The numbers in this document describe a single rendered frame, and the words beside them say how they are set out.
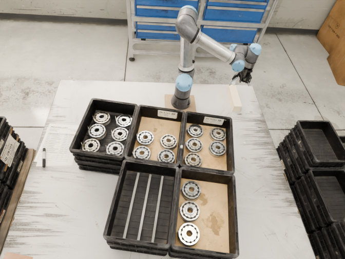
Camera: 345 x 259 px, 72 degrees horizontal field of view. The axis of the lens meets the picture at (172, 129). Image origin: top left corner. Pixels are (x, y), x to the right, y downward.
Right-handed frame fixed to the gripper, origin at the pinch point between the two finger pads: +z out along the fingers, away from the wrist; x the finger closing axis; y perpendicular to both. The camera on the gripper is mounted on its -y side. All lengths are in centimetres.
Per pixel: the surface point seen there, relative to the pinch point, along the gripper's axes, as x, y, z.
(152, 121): -65, 33, 3
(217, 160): -26, 63, 3
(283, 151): 57, 22, 59
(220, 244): -33, 109, 3
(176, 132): -50, 42, 3
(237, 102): 0.8, 8.1, 10.2
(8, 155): -173, 33, 49
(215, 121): -24.5, 37.4, -2.5
